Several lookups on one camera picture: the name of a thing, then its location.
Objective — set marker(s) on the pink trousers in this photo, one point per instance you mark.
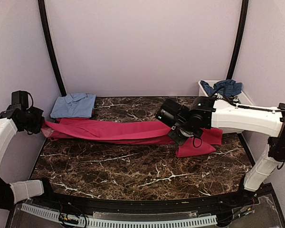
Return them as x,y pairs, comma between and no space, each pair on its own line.
136,133

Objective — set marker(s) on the black corner post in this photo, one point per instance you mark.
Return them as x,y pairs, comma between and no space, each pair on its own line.
238,40
50,47

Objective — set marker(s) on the dark blue garment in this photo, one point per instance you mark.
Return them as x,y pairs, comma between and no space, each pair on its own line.
226,87

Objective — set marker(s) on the white plastic laundry bin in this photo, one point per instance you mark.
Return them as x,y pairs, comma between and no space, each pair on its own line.
243,97

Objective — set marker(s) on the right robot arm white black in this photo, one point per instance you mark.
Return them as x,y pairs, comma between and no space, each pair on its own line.
210,112

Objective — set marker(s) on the left black corner post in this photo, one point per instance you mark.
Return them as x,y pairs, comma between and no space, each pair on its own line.
50,47

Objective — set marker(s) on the black front rail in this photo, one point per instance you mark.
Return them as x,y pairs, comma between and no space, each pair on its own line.
211,204

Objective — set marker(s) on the folded light blue shirt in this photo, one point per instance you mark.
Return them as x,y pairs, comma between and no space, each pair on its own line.
77,105

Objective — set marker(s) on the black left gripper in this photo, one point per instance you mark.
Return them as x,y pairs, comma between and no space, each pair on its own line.
36,129

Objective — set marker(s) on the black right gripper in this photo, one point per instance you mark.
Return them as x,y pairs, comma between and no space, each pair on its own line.
179,140

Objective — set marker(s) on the right black corner post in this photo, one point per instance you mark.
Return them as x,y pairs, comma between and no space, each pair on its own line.
238,40

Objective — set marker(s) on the black white patterned garment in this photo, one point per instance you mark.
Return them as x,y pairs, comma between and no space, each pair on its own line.
231,98

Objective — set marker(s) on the white slotted cable duct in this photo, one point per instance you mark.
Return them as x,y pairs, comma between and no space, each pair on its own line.
120,220

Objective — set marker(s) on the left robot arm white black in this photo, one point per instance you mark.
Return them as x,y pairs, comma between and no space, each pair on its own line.
20,116

